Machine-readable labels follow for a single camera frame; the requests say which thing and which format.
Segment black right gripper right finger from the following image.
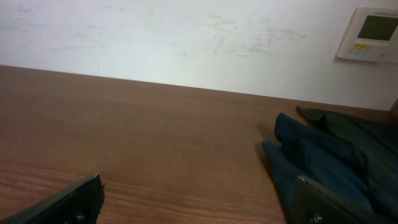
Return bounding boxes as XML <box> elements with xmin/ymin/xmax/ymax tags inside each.
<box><xmin>289</xmin><ymin>176</ymin><xmax>394</xmax><ymax>224</ymax></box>

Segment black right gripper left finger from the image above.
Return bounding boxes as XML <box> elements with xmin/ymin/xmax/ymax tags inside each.
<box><xmin>1</xmin><ymin>174</ymin><xmax>105</xmax><ymax>224</ymax></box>

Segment dark green t-shirt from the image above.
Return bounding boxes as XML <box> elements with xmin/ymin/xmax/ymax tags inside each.
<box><xmin>296</xmin><ymin>106</ymin><xmax>397</xmax><ymax>222</ymax></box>

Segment navy blue garment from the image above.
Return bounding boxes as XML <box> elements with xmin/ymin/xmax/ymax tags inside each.
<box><xmin>262</xmin><ymin>113</ymin><xmax>373</xmax><ymax>223</ymax></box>

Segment white wall control panel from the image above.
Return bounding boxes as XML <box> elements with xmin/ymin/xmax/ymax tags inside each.
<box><xmin>336</xmin><ymin>7</ymin><xmax>397</xmax><ymax>62</ymax></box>

